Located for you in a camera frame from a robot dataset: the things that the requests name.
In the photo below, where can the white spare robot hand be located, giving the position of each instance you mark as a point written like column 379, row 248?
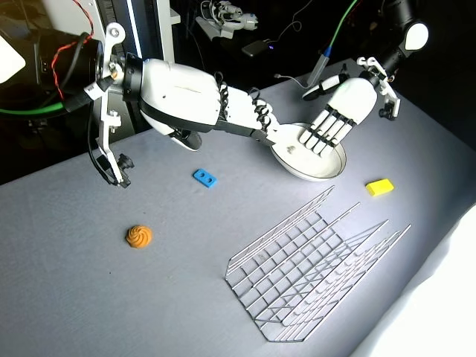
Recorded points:
column 230, row 18

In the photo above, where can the blue block with two holes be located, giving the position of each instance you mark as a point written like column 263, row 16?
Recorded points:
column 205, row 178

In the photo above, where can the orange swirl cookie toy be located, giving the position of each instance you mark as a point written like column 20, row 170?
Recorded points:
column 139, row 237

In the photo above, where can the black power adapter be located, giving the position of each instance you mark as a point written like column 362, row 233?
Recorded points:
column 256, row 48

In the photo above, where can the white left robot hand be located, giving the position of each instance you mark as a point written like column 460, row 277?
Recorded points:
column 353, row 100

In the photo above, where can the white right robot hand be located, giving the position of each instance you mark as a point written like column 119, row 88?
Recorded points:
column 175, row 93

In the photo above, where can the yellow rectangular block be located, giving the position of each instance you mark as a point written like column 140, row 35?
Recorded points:
column 379, row 187

